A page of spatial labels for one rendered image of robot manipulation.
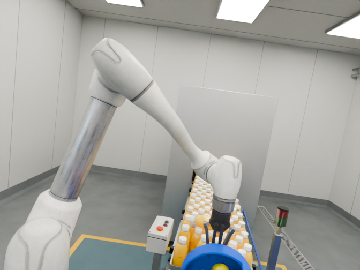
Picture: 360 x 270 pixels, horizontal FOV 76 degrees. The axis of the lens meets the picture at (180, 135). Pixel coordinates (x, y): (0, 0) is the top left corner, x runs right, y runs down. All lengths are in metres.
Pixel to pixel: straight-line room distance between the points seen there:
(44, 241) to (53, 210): 0.17
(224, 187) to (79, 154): 0.53
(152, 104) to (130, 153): 4.74
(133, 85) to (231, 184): 0.49
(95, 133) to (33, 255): 0.39
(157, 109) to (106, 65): 0.19
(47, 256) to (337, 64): 6.02
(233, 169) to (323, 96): 5.21
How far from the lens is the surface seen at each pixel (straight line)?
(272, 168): 5.70
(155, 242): 1.27
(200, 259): 1.04
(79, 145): 0.87
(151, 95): 0.71
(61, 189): 0.92
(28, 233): 0.78
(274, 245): 1.56
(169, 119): 0.75
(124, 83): 0.70
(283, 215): 1.48
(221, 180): 0.89
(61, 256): 0.80
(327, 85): 6.04
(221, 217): 0.95
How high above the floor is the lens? 1.73
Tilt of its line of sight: 7 degrees down
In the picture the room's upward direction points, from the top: 8 degrees clockwise
